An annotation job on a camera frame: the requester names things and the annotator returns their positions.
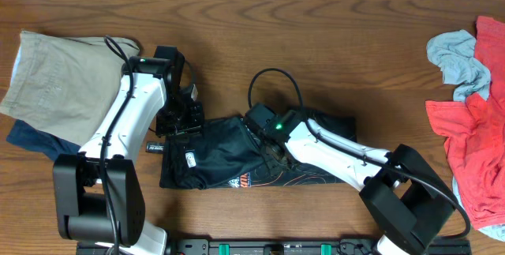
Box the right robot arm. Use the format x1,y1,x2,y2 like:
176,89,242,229
245,103,457,254

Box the folded beige trousers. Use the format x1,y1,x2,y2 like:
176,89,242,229
1,31,124,146

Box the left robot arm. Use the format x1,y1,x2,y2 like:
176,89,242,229
53,46,204,254

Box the red orange shirt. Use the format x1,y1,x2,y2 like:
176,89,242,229
425,16,504,229

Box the folded navy blue garment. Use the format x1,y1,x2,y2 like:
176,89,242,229
6,120,80,161

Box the black printed cycling jersey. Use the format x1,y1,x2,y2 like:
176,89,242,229
146,115,342,189

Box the light blue grey shirt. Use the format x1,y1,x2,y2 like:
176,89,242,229
426,30,492,102

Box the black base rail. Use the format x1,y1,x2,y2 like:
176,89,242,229
76,238,473,255

